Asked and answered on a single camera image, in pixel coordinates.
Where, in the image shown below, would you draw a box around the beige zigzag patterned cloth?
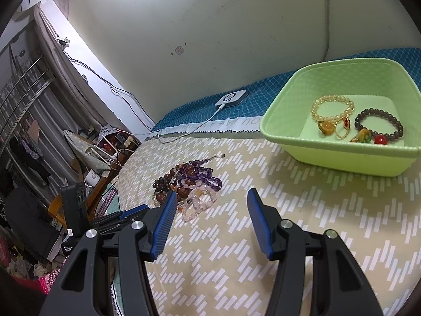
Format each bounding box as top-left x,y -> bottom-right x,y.
111,131 -> 421,316

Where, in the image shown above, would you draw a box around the black wall cables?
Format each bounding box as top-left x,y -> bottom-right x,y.
53,36 -> 156,136

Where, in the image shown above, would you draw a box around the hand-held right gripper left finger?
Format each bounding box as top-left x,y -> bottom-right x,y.
39,191 -> 178,316

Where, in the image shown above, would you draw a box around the white enamel mug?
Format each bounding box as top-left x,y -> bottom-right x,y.
83,170 -> 101,187

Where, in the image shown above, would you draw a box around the green plastic basin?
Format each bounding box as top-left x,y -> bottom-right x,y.
259,57 -> 421,178

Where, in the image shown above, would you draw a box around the metal clothes rack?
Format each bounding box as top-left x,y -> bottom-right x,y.
0,55 -> 56,134

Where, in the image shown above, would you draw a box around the ironing board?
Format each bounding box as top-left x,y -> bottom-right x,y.
63,129 -> 111,172

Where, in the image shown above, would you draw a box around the gold ring with red charm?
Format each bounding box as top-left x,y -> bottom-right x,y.
334,118 -> 351,139

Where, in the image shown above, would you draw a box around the amber bead bracelet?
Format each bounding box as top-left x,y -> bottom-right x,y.
175,163 -> 198,213

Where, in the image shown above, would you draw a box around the yellow bead bracelet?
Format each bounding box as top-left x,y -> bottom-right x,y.
311,95 -> 355,123

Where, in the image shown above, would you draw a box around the dark brown bead bracelet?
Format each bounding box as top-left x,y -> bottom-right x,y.
151,170 -> 176,205

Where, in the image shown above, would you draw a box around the clear quartz bead bracelet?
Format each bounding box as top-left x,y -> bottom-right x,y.
180,185 -> 220,222

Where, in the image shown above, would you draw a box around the purple bead bracelet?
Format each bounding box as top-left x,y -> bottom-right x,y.
174,159 -> 223,192

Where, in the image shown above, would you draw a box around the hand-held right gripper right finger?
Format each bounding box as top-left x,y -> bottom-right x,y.
247,187 -> 384,316

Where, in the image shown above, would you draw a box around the teal patterned cloth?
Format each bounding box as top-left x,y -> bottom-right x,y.
149,47 -> 421,139

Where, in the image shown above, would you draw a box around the grey-brown bead bracelet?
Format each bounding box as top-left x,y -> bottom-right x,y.
354,107 -> 404,141

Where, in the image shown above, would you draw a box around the white charging cable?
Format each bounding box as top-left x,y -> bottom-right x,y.
157,105 -> 225,144

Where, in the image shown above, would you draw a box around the orange round pendant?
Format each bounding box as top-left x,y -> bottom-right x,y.
317,120 -> 334,136

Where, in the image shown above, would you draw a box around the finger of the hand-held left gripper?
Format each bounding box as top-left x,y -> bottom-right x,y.
89,204 -> 149,238

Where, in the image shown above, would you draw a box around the white square charging device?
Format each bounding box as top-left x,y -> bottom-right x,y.
215,89 -> 248,109

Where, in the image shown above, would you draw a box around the orange and green pendant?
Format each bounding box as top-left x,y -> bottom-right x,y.
350,129 -> 372,144

